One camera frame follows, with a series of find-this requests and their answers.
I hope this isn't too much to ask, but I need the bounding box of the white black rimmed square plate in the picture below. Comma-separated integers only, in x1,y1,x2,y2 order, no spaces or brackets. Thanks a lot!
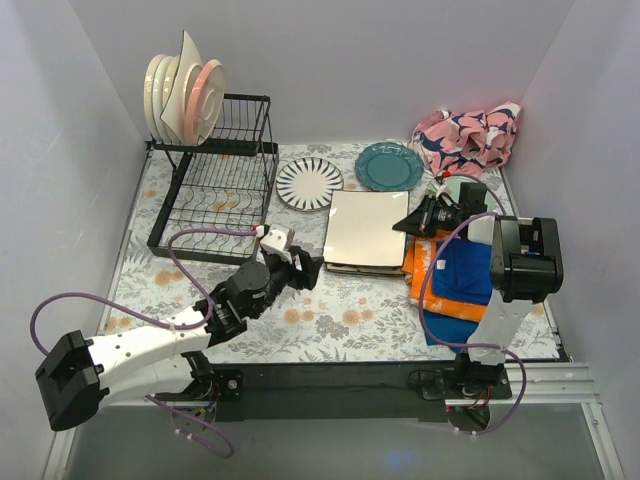
323,191,409,268

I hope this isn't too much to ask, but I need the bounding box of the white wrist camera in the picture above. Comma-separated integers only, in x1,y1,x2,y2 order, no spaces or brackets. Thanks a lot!
253,224,295,263
433,172,459,202

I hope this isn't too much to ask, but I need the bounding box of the blue cloth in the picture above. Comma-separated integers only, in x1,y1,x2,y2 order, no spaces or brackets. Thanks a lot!
424,239,493,344

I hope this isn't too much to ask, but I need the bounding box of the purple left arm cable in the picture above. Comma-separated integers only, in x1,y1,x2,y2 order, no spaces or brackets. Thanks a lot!
29,227,264,459

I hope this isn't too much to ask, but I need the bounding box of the mint green plate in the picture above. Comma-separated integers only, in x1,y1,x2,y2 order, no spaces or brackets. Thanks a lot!
426,176,499,211

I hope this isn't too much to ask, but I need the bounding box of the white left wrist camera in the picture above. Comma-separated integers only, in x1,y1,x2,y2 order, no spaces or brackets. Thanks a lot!
253,224,295,263

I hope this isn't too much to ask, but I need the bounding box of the teal scalloped plate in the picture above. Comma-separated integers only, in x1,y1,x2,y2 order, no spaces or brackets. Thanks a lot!
354,142,425,192

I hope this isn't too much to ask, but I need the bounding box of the white blue striped plate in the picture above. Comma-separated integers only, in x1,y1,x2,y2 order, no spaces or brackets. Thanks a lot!
275,157,344,212

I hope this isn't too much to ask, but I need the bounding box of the cream square plate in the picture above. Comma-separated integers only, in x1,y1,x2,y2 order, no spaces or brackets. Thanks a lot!
160,30,203,145

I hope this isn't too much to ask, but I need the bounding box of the cream round plate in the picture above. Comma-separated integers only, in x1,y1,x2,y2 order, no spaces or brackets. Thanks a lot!
143,54,168,140

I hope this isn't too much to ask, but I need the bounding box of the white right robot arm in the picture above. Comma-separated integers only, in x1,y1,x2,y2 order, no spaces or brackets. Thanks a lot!
393,179,564,399

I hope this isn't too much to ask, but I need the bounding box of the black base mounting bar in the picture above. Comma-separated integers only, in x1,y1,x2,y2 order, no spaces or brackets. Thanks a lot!
156,361,511,422

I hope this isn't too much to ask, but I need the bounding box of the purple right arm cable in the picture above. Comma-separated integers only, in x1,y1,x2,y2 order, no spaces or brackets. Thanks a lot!
419,172,527,436

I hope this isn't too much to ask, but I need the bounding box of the white green rimmed plate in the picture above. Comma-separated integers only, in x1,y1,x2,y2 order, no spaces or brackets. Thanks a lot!
153,56,179,144

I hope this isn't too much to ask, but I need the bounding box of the floral table mat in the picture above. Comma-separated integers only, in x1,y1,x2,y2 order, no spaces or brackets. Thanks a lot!
113,143,559,363

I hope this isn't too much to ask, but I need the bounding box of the pink round plate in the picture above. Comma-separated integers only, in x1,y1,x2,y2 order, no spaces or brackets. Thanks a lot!
183,59,226,146

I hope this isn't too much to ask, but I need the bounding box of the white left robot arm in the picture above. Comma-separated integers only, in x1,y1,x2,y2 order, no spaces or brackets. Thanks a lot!
35,246,324,431

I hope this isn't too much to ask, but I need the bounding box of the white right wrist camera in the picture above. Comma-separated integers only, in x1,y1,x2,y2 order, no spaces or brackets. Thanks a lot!
433,172,459,202

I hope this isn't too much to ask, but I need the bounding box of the black wire dish rack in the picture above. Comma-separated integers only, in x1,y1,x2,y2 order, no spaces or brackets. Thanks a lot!
147,93,279,265

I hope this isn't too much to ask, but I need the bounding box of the pink navy patterned cloth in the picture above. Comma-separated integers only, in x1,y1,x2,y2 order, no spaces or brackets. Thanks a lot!
408,102,522,177

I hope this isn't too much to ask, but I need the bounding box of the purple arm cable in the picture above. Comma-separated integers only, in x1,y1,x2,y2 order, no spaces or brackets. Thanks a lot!
29,227,264,459
419,172,527,436

